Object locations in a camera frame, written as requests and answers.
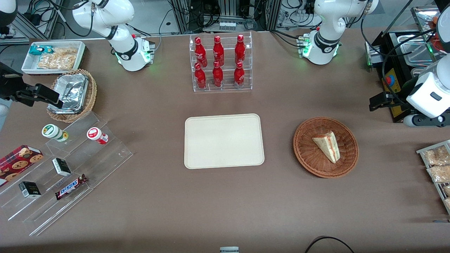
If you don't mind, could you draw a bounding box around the red lidded cup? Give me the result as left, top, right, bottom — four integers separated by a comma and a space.
87, 127, 109, 145

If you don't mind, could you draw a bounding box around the white rectangular bin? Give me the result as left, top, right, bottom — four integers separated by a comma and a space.
21, 41, 86, 75

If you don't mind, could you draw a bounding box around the triangular sandwich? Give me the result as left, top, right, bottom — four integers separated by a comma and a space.
312, 131, 341, 164

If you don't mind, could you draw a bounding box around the red plaid cookie box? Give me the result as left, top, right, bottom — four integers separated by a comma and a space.
0, 145, 44, 187

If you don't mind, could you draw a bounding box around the snickers bar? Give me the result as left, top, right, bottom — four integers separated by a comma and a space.
55, 174, 88, 201

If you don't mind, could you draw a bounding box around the green lidded cup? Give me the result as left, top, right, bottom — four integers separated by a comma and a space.
41, 124, 69, 142

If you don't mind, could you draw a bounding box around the black food warmer case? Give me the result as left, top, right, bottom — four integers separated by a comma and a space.
365, 5, 450, 123

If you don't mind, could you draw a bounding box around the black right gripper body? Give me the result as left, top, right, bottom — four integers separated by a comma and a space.
0, 62, 37, 106

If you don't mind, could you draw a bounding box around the large brown wicker basket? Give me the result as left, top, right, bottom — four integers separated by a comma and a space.
293, 117, 359, 179

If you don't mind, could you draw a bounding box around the aluminium foil container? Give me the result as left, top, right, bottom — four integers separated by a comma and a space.
48, 73, 89, 114

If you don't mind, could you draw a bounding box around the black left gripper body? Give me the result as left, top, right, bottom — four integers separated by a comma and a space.
384, 91, 409, 109

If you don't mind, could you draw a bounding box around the red soda bottle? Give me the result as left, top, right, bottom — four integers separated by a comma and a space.
194, 63, 207, 89
235, 34, 246, 65
194, 37, 208, 68
213, 35, 225, 66
234, 61, 245, 86
212, 61, 224, 87

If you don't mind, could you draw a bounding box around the teal snack packet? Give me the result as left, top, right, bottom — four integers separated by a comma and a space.
29, 46, 55, 57

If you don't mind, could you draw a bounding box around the cream plastic tray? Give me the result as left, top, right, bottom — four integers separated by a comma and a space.
184, 113, 265, 169

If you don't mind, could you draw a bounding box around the clear acrylic bottle rack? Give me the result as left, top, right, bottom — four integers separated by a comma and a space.
189, 31, 253, 92

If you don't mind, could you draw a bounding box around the small brown wicker basket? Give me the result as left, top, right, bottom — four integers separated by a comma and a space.
46, 69, 97, 123

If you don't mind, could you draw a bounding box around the clear acrylic stepped shelf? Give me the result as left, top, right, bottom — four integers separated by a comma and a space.
0, 112, 134, 236

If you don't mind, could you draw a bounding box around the clear bag of chips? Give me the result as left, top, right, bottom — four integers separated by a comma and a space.
37, 47, 78, 70

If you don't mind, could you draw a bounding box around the black cable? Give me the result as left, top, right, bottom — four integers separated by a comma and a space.
304, 236, 355, 253

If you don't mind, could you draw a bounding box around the metal tray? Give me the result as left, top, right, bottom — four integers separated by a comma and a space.
416, 140, 450, 215

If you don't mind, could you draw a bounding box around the small dark box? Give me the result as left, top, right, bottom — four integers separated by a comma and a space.
52, 158, 72, 176
18, 181, 41, 199

